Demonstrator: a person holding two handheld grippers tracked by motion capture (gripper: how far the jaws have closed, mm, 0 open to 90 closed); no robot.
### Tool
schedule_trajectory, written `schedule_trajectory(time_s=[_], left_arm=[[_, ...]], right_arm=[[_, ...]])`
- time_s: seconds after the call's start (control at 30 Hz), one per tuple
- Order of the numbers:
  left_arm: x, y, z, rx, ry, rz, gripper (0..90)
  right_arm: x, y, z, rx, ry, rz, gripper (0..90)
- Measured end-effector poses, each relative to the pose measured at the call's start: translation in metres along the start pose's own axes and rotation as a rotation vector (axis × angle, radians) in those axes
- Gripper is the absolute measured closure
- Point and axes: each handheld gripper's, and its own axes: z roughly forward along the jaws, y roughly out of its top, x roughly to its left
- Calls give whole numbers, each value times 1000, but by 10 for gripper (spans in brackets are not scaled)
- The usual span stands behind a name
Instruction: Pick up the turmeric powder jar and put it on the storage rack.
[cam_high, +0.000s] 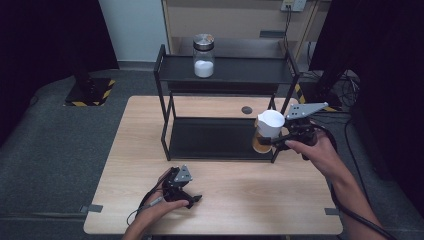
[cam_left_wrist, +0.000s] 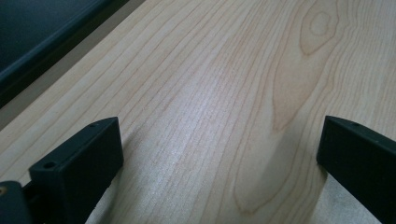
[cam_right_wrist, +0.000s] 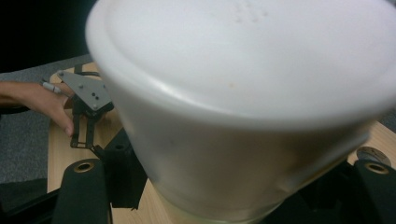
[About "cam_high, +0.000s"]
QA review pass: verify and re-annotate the amber jar with white lid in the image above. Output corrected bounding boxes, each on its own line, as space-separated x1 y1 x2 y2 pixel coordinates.
251 109 287 155

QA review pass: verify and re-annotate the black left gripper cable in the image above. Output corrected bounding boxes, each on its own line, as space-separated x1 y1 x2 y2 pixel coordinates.
138 167 174 209

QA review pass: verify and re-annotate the person's right hand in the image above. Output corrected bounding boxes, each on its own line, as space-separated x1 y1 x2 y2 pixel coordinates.
285 131 348 183

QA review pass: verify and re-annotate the black curtain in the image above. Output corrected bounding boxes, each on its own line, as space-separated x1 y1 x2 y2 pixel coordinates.
308 0 424 218
0 0 119 149

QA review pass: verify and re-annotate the thin grey cable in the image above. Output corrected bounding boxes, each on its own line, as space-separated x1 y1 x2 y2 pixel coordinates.
126 196 164 227

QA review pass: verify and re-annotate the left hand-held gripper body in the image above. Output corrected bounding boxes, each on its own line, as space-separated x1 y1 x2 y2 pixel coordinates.
162 164 194 202

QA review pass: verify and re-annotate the tangle of floor cables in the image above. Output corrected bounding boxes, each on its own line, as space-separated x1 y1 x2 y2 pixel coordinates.
331 69 362 108

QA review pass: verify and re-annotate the wooden cabinet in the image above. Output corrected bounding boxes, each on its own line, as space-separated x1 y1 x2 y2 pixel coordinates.
161 0 333 63

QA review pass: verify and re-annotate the black outlet cable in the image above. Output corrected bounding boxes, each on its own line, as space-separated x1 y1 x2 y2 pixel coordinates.
282 4 292 51

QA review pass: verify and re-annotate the white wall outlet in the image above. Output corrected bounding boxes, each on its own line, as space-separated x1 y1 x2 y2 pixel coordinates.
280 0 307 13

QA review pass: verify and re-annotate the person's left hand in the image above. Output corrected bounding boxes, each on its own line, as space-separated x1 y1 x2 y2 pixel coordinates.
134 168 190 231

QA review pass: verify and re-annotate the black stand with striped base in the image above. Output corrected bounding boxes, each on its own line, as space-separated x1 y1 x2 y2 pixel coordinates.
63 56 117 108
293 59 351 113

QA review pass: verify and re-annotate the black two-tier metal rack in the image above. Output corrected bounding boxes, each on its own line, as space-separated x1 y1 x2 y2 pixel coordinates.
153 43 301 164

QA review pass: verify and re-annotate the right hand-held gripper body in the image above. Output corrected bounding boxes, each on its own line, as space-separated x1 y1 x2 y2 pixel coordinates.
278 102 329 148

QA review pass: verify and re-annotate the black floor cable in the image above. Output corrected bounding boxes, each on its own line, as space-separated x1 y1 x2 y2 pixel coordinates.
313 111 373 204

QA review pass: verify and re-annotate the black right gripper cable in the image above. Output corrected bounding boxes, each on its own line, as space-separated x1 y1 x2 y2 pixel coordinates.
311 122 399 240

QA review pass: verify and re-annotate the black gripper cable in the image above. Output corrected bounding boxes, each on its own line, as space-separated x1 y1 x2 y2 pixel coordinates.
138 167 174 209
311 122 399 240

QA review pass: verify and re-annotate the glass jar with silver lid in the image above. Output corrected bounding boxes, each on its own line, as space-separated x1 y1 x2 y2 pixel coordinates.
192 33 216 79

